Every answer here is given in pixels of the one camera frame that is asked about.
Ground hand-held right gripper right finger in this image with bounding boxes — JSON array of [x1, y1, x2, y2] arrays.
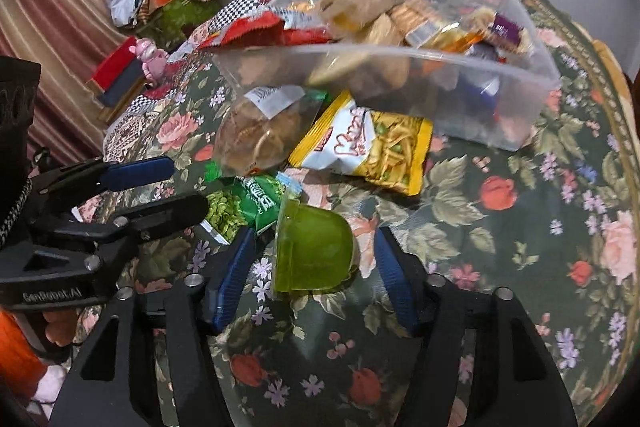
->
[[373, 227, 575, 427]]

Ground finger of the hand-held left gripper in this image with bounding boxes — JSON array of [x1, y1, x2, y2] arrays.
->
[[47, 193, 209, 260], [30, 156, 177, 208]]

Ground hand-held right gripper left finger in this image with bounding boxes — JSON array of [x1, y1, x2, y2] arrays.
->
[[50, 227, 259, 427]]

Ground green peas packet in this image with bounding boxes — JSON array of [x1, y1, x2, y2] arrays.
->
[[202, 174, 304, 244]]

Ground green jelly cup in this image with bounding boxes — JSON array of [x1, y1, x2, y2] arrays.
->
[[272, 199, 362, 299]]

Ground clear plastic storage container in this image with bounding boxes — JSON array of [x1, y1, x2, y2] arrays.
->
[[199, 0, 564, 152]]

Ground red snack packet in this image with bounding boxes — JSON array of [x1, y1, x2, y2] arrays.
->
[[200, 4, 336, 50]]

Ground blue white snack packet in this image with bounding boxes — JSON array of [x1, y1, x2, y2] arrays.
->
[[457, 44, 503, 118]]

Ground small orange snack packet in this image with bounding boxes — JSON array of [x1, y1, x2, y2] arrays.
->
[[420, 23, 488, 54]]

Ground pale cake slice packet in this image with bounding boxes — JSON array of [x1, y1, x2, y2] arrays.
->
[[362, 14, 408, 48]]

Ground brown tube snack packet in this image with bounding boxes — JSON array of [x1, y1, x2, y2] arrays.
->
[[320, 0, 381, 35]]

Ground square crackers packet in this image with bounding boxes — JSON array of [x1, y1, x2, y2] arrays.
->
[[390, 0, 441, 38]]

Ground purple snack packet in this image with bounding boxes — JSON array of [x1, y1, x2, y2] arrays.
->
[[487, 14, 526, 52]]

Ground person's left forearm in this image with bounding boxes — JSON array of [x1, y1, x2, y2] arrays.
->
[[0, 309, 68, 405]]

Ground person's left hand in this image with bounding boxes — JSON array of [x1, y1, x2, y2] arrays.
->
[[42, 307, 83, 349]]

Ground grey box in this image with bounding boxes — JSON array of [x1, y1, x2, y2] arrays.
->
[[95, 72, 153, 124]]

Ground red box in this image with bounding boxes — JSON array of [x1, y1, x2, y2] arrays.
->
[[87, 38, 151, 94]]

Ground pink rabbit toy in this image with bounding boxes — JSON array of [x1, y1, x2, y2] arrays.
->
[[131, 38, 172, 84]]

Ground clear bread bun packet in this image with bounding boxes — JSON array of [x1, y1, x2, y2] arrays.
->
[[214, 85, 329, 178]]

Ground yellow white noodle snack packet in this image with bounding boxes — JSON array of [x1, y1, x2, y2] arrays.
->
[[288, 90, 434, 198]]

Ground green cloth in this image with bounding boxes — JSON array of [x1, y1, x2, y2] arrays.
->
[[160, 0, 226, 48]]

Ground striped curtain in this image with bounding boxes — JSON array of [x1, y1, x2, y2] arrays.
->
[[0, 0, 132, 168]]

